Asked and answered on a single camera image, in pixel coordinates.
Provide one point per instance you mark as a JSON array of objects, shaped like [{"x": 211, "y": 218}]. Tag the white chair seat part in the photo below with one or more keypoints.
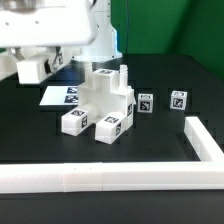
[{"x": 108, "y": 91}]

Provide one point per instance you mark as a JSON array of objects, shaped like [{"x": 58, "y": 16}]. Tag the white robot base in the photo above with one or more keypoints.
[{"x": 104, "y": 47}]

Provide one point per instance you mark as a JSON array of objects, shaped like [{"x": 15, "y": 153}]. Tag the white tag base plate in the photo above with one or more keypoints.
[{"x": 60, "y": 95}]

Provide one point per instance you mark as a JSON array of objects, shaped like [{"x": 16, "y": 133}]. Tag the white chair back part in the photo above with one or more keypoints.
[{"x": 35, "y": 64}]

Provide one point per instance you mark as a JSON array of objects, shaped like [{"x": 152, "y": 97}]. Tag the white L-shaped obstacle fence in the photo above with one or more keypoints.
[{"x": 206, "y": 173}]

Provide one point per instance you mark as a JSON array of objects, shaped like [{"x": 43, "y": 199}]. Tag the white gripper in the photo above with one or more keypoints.
[{"x": 41, "y": 23}]

